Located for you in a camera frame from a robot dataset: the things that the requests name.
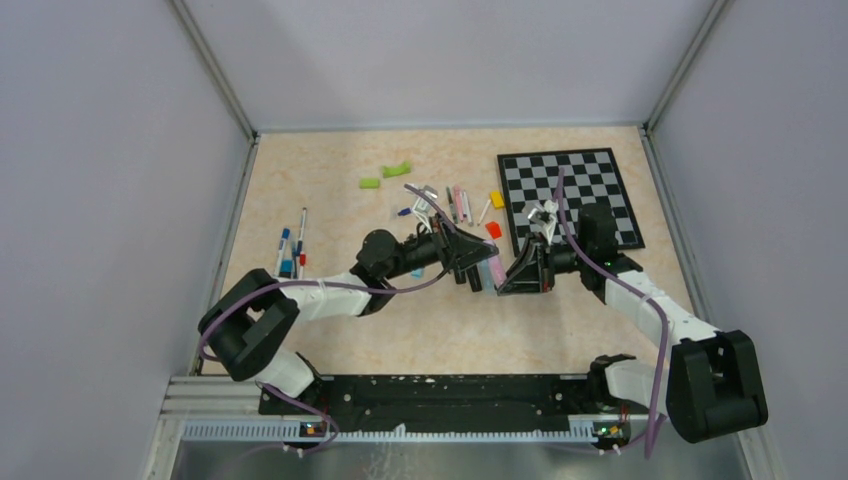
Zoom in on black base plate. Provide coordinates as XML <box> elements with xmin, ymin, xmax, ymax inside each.
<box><xmin>298</xmin><ymin>374</ymin><xmax>642</xmax><ymax>433</ymax></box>

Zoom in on red white thin pen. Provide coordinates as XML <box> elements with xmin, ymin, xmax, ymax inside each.
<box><xmin>297</xmin><ymin>207</ymin><xmax>308</xmax><ymax>279</ymax></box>

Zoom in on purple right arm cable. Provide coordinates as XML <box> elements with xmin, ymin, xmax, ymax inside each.
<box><xmin>553</xmin><ymin>166</ymin><xmax>670</xmax><ymax>460</ymax></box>

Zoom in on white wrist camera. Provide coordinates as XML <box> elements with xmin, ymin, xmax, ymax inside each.
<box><xmin>522</xmin><ymin>200</ymin><xmax>559</xmax><ymax>246</ymax></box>
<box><xmin>404</xmin><ymin>183</ymin><xmax>441</xmax><ymax>233</ymax></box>

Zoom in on light blue highlighter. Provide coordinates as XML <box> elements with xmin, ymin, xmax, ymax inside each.
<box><xmin>478</xmin><ymin>261</ymin><xmax>497</xmax><ymax>295</ymax></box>

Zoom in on black blue marker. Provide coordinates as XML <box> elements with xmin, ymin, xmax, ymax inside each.
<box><xmin>278</xmin><ymin>259</ymin><xmax>294</xmax><ymax>278</ymax></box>

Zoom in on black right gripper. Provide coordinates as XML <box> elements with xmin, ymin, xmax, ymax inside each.
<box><xmin>496</xmin><ymin>231</ymin><xmax>590</xmax><ymax>294</ymax></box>

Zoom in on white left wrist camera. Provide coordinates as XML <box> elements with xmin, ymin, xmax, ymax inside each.
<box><xmin>404</xmin><ymin>183</ymin><xmax>441</xmax><ymax>233</ymax></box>

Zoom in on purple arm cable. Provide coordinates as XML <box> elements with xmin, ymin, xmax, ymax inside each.
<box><xmin>197</xmin><ymin>184</ymin><xmax>458</xmax><ymax>362</ymax></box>
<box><xmin>553</xmin><ymin>166</ymin><xmax>670</xmax><ymax>460</ymax></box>

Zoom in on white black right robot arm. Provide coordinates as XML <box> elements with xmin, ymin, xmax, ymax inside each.
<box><xmin>497</xmin><ymin>200</ymin><xmax>769</xmax><ymax>443</ymax></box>

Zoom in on blue thin pen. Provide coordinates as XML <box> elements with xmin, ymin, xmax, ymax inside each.
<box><xmin>291</xmin><ymin>241</ymin><xmax>301</xmax><ymax>279</ymax></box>

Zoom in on grey cap white marker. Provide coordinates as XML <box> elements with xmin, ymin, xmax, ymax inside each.
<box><xmin>461</xmin><ymin>190</ymin><xmax>474</xmax><ymax>226</ymax></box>

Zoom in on pink translucent pen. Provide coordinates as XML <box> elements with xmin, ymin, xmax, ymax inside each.
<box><xmin>453</xmin><ymin>185</ymin><xmax>465</xmax><ymax>224</ymax></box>

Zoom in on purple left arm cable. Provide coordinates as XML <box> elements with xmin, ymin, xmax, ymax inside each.
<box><xmin>197</xmin><ymin>184</ymin><xmax>458</xmax><ymax>362</ymax></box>

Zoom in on green block right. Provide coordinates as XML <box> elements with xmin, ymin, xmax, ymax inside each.
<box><xmin>380</xmin><ymin>161</ymin><xmax>412</xmax><ymax>178</ymax></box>

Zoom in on orange red block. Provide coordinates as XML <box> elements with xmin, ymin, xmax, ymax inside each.
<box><xmin>484</xmin><ymin>221</ymin><xmax>503</xmax><ymax>240</ymax></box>

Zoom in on blue white marker far left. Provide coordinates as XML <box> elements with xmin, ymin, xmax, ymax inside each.
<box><xmin>275</xmin><ymin>228</ymin><xmax>290</xmax><ymax>277</ymax></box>

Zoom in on orange black highlighter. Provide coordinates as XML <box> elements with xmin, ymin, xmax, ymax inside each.
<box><xmin>466</xmin><ymin>266</ymin><xmax>483</xmax><ymax>292</ymax></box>

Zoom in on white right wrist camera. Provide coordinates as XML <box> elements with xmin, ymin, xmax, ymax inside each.
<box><xmin>522</xmin><ymin>200</ymin><xmax>559</xmax><ymax>246</ymax></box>

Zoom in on green thin pen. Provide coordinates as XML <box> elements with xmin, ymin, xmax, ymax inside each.
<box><xmin>445</xmin><ymin>186</ymin><xmax>459</xmax><ymax>224</ymax></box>

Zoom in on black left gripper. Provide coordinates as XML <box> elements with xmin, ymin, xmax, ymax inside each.
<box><xmin>383</xmin><ymin>211</ymin><xmax>498</xmax><ymax>280</ymax></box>

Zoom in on green block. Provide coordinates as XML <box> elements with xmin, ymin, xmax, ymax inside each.
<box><xmin>358</xmin><ymin>177</ymin><xmax>381</xmax><ymax>190</ymax></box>
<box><xmin>380</xmin><ymin>161</ymin><xmax>412</xmax><ymax>178</ymax></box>

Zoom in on pink pastel highlighter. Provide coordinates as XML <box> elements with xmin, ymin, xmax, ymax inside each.
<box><xmin>488</xmin><ymin>255</ymin><xmax>507</xmax><ymax>288</ymax></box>

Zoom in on green block left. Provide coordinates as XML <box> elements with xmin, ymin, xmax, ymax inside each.
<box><xmin>358</xmin><ymin>177</ymin><xmax>381</xmax><ymax>190</ymax></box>

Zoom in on black grey chessboard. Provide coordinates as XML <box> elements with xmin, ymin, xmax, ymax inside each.
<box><xmin>496</xmin><ymin>148</ymin><xmax>645</xmax><ymax>254</ymax></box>

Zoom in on yellow block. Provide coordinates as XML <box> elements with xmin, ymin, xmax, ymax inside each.
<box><xmin>489</xmin><ymin>191</ymin><xmax>505</xmax><ymax>210</ymax></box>

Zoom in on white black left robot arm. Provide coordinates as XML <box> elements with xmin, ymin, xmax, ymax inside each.
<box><xmin>198</xmin><ymin>226</ymin><xmax>498</xmax><ymax>414</ymax></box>

